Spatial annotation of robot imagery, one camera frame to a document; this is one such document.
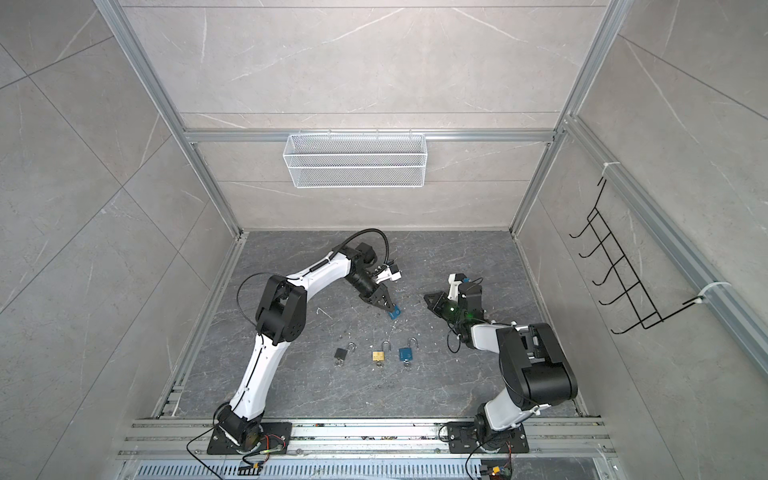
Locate teal blue padlock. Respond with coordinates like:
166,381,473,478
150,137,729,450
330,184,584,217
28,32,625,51
398,337,418,368

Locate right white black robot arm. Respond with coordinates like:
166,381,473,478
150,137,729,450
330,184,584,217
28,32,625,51
424,277,578,439

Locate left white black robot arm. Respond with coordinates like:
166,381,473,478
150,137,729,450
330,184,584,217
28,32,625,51
214,243,401,453

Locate small metal allen key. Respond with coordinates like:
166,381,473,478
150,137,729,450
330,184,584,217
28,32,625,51
316,307,333,320

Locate brass padlock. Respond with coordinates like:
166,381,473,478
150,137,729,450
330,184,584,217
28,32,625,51
372,340,391,367

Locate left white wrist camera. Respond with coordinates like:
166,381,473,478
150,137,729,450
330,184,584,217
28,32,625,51
372,261,402,284

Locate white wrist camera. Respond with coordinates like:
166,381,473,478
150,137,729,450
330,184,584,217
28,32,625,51
448,273,469,302
372,261,402,284

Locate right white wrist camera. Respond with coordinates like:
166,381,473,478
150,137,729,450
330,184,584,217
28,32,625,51
448,273,469,302

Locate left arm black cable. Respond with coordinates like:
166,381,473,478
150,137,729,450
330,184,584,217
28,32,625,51
328,227,391,265

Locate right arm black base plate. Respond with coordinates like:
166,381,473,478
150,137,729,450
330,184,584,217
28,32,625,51
438,422,530,454

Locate white wire mesh basket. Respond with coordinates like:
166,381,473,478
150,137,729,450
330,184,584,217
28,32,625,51
283,133,428,189

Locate white slotted cable duct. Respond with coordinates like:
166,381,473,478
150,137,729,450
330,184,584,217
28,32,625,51
133,458,486,479

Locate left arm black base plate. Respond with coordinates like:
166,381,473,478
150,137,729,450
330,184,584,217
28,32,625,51
206,422,293,456

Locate black wire hook rack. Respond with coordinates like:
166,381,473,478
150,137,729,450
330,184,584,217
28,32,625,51
568,177,705,336

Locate aluminium mounting rail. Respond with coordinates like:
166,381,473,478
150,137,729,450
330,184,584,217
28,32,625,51
117,417,617,460

